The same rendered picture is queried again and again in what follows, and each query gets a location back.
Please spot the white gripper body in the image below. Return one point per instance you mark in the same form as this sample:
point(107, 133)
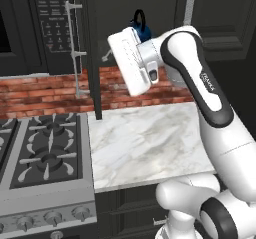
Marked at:
point(128, 61)

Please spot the dark open cabinet door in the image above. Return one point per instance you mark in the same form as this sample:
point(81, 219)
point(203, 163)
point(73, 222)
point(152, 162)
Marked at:
point(92, 33)

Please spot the dark base cabinet drawer front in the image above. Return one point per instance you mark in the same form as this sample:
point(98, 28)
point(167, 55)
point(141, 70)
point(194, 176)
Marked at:
point(133, 203)

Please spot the grey hob knob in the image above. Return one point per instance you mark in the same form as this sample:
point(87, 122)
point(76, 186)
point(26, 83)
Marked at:
point(1, 228)
point(53, 217)
point(81, 213)
point(25, 222)

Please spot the black microwave oven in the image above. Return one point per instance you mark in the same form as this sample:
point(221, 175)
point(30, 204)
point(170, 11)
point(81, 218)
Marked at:
point(30, 26)

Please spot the dark closed cabinet door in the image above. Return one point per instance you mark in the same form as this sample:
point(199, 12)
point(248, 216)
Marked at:
point(226, 19)

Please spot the dark wall cabinet body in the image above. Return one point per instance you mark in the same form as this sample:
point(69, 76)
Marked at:
point(116, 6)

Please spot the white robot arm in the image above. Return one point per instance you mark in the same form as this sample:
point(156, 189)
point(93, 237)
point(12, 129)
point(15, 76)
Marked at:
point(230, 143)

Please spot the grey gas hob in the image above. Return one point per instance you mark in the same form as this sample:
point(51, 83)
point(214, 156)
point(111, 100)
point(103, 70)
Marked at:
point(43, 156)

